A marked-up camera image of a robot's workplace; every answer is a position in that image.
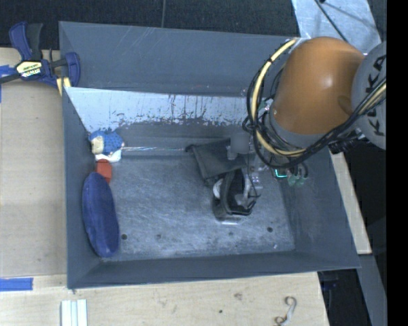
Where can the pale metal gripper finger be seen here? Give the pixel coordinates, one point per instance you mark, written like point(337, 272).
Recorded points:
point(257, 180)
point(247, 190)

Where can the black sunglasses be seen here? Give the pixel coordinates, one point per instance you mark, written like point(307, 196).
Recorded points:
point(229, 199)

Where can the pale grey cylinder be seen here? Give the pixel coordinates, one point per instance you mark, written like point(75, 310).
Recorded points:
point(240, 142)

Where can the dark grey cloth pouch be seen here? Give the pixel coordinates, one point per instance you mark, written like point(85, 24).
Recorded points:
point(214, 160)

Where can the grey metal bin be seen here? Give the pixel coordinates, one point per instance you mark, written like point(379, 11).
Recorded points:
point(177, 216)

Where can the small metal hook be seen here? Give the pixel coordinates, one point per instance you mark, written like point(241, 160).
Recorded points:
point(289, 309)

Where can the small red block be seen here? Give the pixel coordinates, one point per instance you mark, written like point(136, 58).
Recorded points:
point(104, 169)

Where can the blue and white toy figure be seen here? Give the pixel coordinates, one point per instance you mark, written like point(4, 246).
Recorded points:
point(106, 144)

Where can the blue oval cushion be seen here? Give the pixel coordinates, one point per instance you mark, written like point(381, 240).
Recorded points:
point(100, 216)

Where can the pale wood flat board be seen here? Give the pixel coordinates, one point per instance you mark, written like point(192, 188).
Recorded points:
point(30, 182)

